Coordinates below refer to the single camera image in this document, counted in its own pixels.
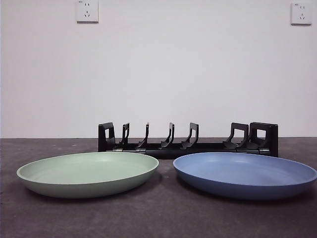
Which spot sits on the pale green round plate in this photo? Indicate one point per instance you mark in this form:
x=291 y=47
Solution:
x=86 y=178

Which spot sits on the blue round plate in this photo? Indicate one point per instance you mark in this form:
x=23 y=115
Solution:
x=242 y=178

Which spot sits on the black plastic plate rack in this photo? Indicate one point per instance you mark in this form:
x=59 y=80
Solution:
x=210 y=152

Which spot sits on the white wall socket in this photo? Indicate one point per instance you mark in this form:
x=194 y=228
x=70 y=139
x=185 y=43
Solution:
x=87 y=11
x=301 y=13

